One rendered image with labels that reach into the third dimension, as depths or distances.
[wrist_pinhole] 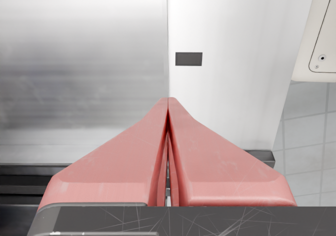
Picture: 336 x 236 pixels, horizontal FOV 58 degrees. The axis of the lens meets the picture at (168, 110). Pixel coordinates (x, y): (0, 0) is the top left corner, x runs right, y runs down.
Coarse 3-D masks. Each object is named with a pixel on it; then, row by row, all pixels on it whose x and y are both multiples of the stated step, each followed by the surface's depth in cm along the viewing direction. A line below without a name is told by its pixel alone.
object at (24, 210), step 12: (0, 204) 43; (12, 204) 43; (24, 204) 43; (36, 204) 43; (0, 216) 50; (12, 216) 50; (24, 216) 50; (0, 228) 52; (12, 228) 52; (24, 228) 52
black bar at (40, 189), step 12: (0, 180) 44; (12, 180) 44; (24, 180) 44; (36, 180) 44; (48, 180) 44; (168, 180) 43; (0, 192) 44; (12, 192) 44; (24, 192) 44; (36, 192) 44; (168, 192) 43
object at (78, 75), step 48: (0, 0) 29; (48, 0) 29; (96, 0) 29; (144, 0) 29; (0, 48) 32; (48, 48) 32; (96, 48) 32; (144, 48) 32; (0, 96) 36; (48, 96) 36; (96, 96) 36; (144, 96) 36; (0, 144) 41; (48, 144) 40; (96, 144) 40
